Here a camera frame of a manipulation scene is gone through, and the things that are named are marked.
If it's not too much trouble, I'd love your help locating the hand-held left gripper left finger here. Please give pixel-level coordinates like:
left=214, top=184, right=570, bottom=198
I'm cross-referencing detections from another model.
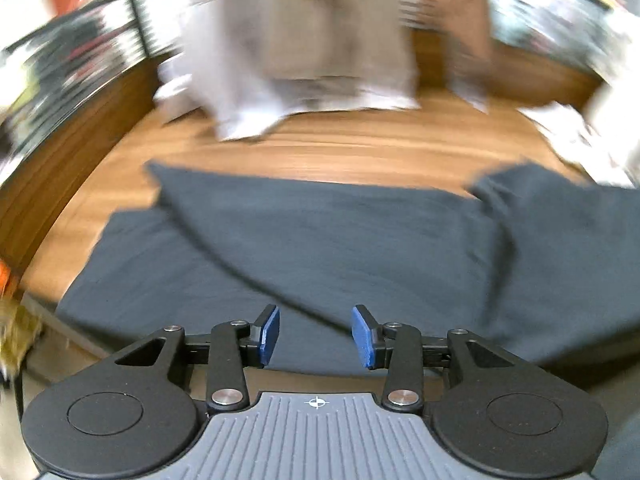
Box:
left=114, top=304, right=281, bottom=417

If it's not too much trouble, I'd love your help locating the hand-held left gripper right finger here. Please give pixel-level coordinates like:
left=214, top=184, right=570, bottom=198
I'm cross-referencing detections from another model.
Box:
left=351, top=304, right=526, bottom=416

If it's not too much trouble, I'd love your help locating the dark grey garment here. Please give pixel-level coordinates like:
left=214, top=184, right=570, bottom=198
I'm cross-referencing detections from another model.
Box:
left=55, top=159, right=640, bottom=391

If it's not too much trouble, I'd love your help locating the tan fuzzy object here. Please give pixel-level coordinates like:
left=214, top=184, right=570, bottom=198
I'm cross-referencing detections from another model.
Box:
left=0, top=297, right=46, bottom=378

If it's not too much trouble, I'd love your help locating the crumpled white cloth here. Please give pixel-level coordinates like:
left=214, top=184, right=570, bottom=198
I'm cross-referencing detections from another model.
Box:
left=517, top=100, right=638, bottom=188

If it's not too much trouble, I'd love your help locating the beige hanging shirt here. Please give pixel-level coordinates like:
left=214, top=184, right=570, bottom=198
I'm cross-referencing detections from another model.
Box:
left=155, top=0, right=421, bottom=142

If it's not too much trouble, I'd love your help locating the brown patterned hanging scarf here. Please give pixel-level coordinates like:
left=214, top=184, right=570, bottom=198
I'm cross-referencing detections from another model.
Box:
left=420, top=0, right=496, bottom=113

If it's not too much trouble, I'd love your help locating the black shelf rack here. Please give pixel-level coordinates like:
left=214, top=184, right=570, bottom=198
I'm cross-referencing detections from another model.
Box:
left=0, top=0, right=181, bottom=161

